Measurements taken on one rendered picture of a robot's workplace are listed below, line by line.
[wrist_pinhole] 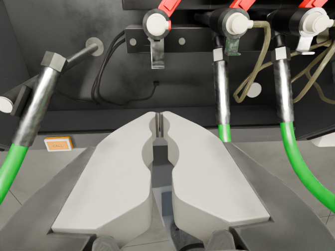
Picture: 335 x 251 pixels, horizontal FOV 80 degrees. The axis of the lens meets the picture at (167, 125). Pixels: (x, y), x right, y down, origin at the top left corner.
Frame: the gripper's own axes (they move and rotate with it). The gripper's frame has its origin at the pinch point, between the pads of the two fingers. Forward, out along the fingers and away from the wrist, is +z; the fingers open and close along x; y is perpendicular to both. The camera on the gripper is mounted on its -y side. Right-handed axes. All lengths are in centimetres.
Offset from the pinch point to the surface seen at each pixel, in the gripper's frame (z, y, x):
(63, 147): 25.3, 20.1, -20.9
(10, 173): 3.3, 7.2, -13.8
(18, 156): 4.4, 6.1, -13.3
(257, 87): 36.9, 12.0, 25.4
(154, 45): 11.5, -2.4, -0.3
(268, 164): 121, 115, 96
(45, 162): 122, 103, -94
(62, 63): 10.1, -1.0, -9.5
